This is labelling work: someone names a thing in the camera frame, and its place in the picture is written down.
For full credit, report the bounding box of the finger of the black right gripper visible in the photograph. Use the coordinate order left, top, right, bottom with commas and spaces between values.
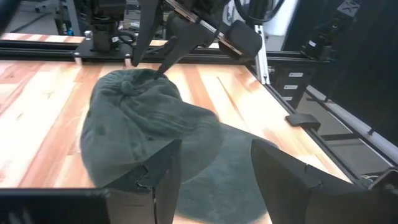
154, 15, 215, 78
132, 0, 162, 67

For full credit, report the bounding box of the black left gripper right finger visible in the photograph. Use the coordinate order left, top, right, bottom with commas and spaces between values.
251, 139, 398, 224

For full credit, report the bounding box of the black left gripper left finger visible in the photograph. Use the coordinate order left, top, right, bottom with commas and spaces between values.
0, 139, 183, 224

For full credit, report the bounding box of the dark baseball cap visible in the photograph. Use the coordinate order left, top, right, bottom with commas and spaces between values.
80, 68, 279, 223

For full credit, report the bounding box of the black edge clip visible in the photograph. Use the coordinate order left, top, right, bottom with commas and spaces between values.
285, 113, 322, 131

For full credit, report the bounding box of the white panel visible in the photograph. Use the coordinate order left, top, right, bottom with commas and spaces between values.
269, 0, 301, 37

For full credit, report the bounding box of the black box with white labels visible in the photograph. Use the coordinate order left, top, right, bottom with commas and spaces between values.
270, 63, 315, 110

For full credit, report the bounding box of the black device with white sticker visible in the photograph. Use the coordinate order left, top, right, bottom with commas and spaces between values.
300, 17, 346, 62

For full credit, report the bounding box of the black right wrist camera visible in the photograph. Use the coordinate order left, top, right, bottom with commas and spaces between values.
224, 19, 264, 65

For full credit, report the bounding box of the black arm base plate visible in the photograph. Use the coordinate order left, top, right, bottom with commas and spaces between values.
73, 39, 137, 62

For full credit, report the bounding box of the silver aluminium post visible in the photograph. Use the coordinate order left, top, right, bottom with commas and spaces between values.
254, 24, 271, 85

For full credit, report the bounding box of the silver aluminium rail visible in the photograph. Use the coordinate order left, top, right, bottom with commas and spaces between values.
306, 85, 398, 166

